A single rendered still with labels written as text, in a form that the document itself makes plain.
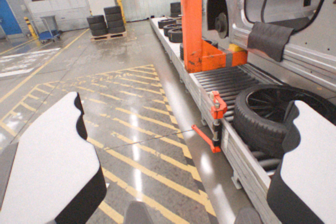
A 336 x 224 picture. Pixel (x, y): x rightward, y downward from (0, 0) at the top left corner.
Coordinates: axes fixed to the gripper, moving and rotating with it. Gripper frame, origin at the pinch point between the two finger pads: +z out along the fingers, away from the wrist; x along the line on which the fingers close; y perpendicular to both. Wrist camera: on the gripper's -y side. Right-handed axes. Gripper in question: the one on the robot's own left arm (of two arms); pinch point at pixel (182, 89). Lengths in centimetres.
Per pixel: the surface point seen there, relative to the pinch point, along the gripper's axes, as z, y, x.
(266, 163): 69, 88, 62
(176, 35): 410, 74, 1
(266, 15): 183, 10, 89
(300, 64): 98, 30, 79
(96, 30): 689, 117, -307
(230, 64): 176, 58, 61
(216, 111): 97, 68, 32
